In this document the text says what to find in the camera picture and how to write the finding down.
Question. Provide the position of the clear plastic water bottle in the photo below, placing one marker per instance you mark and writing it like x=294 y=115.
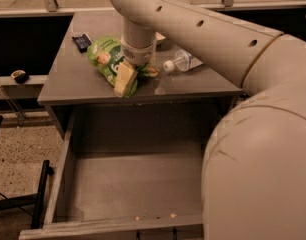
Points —
x=182 y=61

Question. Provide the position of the dark blue snack packet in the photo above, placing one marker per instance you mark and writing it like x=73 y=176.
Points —
x=82 y=41

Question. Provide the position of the open grey top drawer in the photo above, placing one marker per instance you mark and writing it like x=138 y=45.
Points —
x=130 y=172

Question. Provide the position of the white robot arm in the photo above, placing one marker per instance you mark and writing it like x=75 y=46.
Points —
x=254 y=169

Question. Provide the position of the green rice chip bag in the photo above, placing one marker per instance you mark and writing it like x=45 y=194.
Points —
x=105 y=54

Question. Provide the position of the grey cabinet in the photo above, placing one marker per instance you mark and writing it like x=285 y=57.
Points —
x=72 y=80

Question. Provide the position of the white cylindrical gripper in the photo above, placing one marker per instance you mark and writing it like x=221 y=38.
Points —
x=138 y=56

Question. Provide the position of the white bowl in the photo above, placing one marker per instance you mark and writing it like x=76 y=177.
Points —
x=160 y=38

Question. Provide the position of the black and yellow tape measure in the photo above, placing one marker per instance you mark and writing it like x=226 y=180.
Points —
x=20 y=76

